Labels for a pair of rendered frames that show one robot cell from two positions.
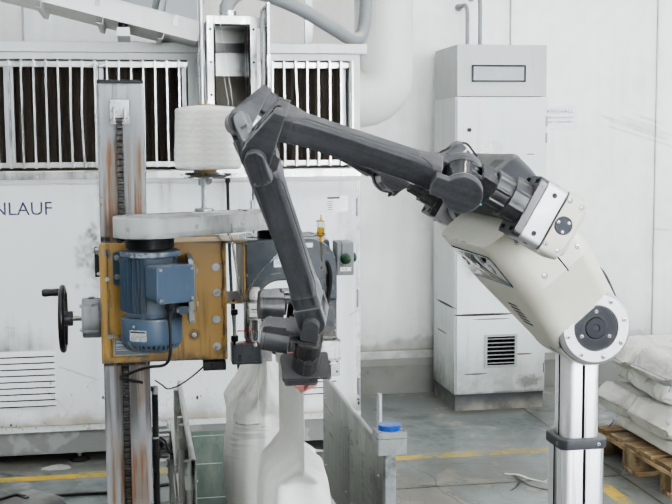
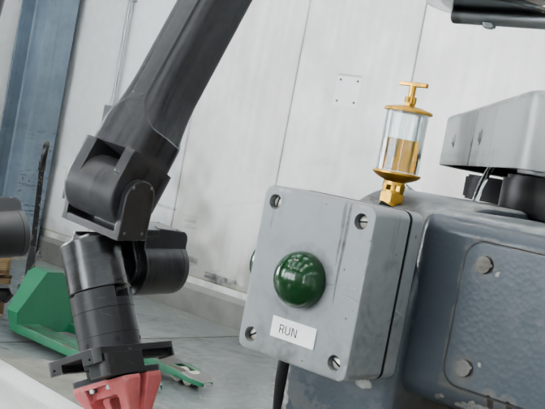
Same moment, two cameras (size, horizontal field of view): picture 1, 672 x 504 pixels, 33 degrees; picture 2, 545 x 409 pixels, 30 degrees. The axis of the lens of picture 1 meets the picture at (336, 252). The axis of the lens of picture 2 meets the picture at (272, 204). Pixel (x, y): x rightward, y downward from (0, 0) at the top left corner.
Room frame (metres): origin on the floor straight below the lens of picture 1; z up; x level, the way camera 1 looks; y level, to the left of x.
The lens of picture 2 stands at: (3.44, -0.40, 1.35)
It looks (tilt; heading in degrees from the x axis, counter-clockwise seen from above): 3 degrees down; 141
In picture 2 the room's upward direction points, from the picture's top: 11 degrees clockwise
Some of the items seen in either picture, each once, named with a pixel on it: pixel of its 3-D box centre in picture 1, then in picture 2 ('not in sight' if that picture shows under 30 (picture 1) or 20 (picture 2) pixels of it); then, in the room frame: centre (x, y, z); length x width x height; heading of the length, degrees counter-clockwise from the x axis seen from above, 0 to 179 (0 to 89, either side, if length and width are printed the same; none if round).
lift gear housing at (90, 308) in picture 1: (90, 317); not in sight; (2.98, 0.65, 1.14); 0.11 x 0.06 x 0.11; 10
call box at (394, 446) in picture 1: (389, 440); not in sight; (2.93, -0.14, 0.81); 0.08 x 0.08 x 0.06; 10
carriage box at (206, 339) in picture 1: (161, 296); not in sight; (3.03, 0.47, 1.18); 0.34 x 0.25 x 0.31; 100
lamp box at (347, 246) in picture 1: (343, 257); (329, 281); (3.04, -0.02, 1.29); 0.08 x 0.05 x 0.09; 10
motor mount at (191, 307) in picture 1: (183, 284); not in sight; (2.87, 0.39, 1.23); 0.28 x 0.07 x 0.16; 10
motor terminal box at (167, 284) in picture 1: (170, 287); not in sight; (2.71, 0.40, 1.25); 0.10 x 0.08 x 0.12; 125
